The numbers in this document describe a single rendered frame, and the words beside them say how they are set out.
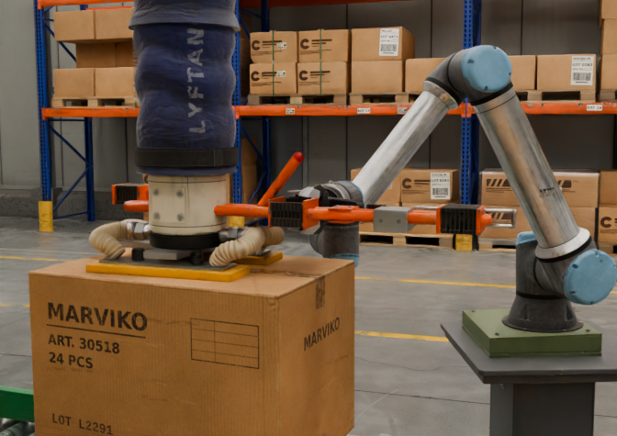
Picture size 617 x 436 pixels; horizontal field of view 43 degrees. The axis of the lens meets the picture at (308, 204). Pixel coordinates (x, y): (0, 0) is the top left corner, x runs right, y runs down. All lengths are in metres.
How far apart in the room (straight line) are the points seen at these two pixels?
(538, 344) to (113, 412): 1.17
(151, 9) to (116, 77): 8.46
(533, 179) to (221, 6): 0.91
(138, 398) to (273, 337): 0.35
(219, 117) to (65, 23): 8.95
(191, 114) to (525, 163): 0.88
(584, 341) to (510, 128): 0.66
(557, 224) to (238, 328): 0.96
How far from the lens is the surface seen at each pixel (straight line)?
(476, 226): 1.51
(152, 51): 1.65
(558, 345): 2.28
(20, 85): 12.58
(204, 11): 1.64
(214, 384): 1.54
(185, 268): 1.61
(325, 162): 10.36
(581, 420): 2.40
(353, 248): 1.91
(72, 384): 1.75
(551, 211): 2.09
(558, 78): 8.65
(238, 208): 1.65
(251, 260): 1.73
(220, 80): 1.65
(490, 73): 1.98
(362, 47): 8.92
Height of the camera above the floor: 1.40
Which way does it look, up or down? 6 degrees down
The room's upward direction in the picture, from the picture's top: straight up
